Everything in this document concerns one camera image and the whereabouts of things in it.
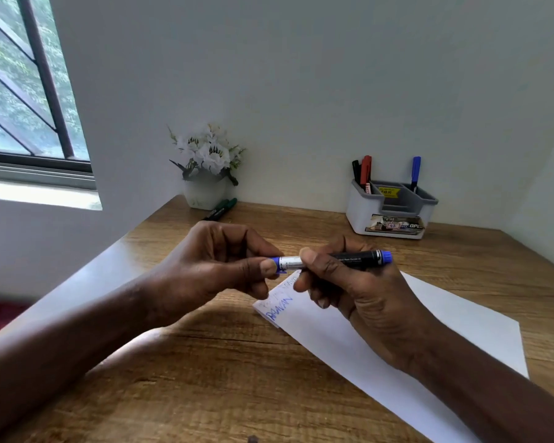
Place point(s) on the person's left thumb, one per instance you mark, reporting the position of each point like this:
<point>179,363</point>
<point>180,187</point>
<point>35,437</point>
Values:
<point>258,266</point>

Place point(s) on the white flower pot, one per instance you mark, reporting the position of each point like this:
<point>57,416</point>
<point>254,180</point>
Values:
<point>204,194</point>

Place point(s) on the red cloth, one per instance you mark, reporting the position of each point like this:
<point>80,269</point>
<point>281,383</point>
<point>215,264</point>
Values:
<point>2,318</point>

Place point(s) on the person's left hand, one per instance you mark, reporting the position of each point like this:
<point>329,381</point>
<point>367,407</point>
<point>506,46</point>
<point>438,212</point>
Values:
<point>203,267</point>

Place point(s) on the dark window frame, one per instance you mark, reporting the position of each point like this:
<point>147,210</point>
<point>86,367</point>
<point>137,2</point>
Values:
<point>37,163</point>

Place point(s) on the person's left forearm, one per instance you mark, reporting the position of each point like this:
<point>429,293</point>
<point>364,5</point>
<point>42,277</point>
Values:
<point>60,350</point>

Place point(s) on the black marker with blue end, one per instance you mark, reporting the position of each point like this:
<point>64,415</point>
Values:
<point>355,259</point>

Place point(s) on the white artificial flowers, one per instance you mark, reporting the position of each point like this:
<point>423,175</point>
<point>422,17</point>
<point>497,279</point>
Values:
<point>210,152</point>

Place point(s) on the dark window grille bars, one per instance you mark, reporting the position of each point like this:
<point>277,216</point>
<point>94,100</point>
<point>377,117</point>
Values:
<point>41,73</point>

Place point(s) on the person's right thumb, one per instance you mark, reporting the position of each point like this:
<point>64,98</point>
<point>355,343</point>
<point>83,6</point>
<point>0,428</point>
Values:
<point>316,280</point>

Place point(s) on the person's right forearm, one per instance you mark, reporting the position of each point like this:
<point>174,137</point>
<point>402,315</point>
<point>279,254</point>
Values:
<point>494,392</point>

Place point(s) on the blue marker pen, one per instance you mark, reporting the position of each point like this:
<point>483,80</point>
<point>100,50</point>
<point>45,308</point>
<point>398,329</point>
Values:
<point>415,170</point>

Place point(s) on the blue marker cap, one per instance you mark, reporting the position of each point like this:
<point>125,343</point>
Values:
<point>279,264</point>

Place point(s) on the green capped marker pen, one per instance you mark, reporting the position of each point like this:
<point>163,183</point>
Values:
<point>226,208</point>

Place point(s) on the red marker pen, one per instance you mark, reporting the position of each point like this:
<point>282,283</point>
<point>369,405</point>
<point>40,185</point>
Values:
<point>366,169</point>

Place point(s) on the white paper sheet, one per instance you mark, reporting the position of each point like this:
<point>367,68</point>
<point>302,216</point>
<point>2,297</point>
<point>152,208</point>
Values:
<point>443,346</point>

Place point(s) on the white and grey desk organizer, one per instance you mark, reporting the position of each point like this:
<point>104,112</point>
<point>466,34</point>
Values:
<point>388,212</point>

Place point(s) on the black capped marker pen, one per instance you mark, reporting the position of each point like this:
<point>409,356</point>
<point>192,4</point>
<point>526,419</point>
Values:
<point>214,212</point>

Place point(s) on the person's right hand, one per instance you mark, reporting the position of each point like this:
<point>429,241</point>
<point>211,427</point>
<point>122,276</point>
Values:
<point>374,309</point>

